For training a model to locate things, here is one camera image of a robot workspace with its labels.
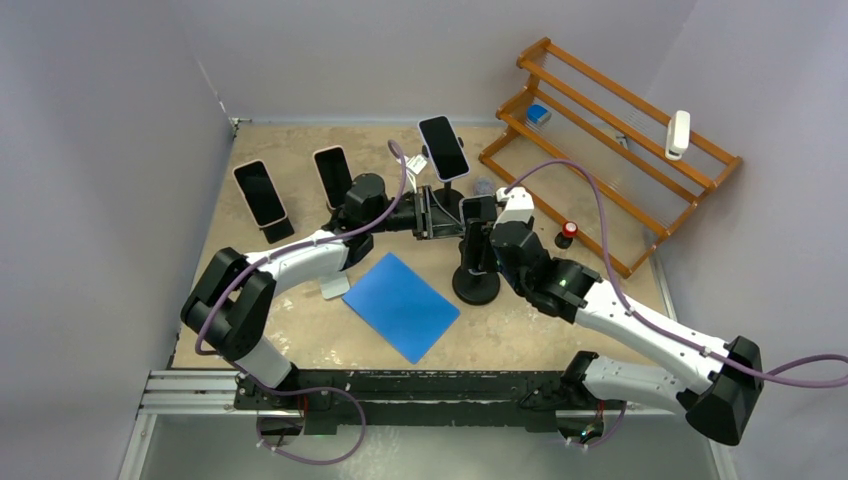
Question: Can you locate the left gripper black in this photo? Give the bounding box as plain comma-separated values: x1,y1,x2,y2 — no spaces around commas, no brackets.
366,185,466,240

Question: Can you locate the black round phone stand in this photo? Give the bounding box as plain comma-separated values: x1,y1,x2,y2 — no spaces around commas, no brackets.
452,267,501,306
421,134,470,216

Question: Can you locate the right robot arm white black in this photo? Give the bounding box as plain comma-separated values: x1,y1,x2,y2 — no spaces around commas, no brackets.
461,219,764,446

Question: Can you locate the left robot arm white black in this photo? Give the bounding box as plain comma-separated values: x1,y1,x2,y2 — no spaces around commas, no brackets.
180,173,464,409

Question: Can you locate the phone in lilac case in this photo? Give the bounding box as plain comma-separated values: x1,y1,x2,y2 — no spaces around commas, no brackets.
418,115,471,182

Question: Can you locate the pink phone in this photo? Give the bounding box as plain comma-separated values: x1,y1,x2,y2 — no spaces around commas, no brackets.
232,159,287,228
313,145,353,210

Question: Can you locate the silver phone stand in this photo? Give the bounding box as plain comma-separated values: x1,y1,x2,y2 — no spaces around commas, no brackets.
319,271,350,300

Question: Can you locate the black folding phone stand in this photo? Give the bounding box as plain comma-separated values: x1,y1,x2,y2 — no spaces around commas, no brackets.
260,218,295,244

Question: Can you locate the far left pink phone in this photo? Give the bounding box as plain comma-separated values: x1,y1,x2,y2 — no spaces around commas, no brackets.
232,159,287,228

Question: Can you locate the red black knob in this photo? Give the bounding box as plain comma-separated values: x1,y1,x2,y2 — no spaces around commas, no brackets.
554,221,579,250

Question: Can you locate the blue mat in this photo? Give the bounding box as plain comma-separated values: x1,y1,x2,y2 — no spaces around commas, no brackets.
342,253,460,364

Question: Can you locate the blue white eraser block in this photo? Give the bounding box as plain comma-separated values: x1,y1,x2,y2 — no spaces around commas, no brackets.
526,104,551,128

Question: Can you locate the orange wooden rack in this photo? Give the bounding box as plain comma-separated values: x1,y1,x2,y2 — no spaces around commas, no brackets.
479,37,742,278

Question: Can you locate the white stapler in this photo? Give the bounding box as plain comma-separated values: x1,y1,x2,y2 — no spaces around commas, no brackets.
664,110,691,161

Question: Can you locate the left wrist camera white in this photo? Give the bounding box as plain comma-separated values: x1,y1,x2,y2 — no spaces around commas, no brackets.
404,154,427,192

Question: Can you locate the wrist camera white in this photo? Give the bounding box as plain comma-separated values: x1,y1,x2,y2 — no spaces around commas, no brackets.
404,154,427,192
495,187,535,224

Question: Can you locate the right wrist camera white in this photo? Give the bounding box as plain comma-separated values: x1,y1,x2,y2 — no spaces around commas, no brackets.
495,187,535,224

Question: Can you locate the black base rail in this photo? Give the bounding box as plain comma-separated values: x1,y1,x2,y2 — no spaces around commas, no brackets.
137,367,657,439

